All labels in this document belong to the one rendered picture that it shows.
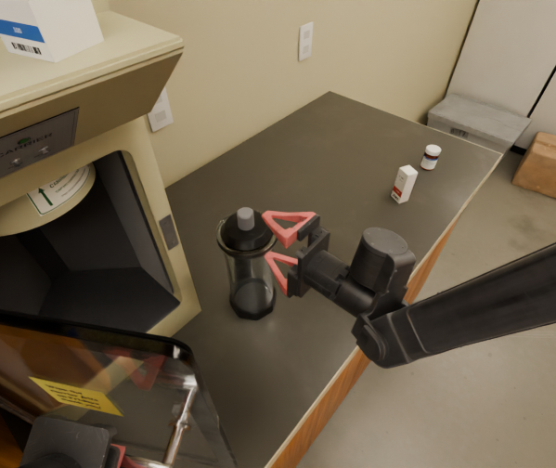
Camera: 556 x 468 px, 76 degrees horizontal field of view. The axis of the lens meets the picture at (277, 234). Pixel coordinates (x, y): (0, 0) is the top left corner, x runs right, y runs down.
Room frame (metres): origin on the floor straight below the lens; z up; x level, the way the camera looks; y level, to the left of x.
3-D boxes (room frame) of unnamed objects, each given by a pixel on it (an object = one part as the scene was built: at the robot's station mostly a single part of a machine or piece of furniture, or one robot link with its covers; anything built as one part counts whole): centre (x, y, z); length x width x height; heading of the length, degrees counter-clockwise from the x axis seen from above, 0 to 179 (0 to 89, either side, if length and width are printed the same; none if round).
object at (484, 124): (2.37, -1.46, 0.17); 0.60 x 0.42 x 0.33; 47
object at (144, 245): (0.36, 0.36, 1.19); 0.26 x 0.24 x 0.35; 139
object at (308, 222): (0.36, -0.02, 1.23); 0.09 x 0.07 x 0.07; 49
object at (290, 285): (0.36, -0.02, 1.16); 0.09 x 0.07 x 0.07; 49
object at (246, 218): (0.42, 0.05, 1.18); 0.09 x 0.09 x 0.07
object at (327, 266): (0.31, -0.07, 1.19); 0.07 x 0.07 x 0.10; 49
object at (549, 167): (2.00, -1.92, 0.14); 0.41 x 0.33 x 0.29; 55
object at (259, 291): (0.42, 0.05, 1.06); 0.11 x 0.11 x 0.21
